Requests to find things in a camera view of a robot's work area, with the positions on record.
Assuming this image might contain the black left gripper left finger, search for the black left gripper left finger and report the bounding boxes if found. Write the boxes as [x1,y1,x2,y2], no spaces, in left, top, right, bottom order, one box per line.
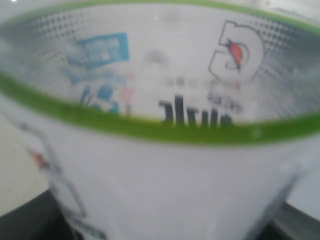
[0,190,74,240]

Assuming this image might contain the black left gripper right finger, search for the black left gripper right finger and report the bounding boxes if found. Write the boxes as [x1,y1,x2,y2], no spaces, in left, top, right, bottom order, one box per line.
[259,200,320,240]

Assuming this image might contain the clear plastic drink bottle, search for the clear plastic drink bottle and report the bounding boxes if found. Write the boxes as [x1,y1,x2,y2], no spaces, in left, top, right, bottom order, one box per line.
[0,0,320,240]

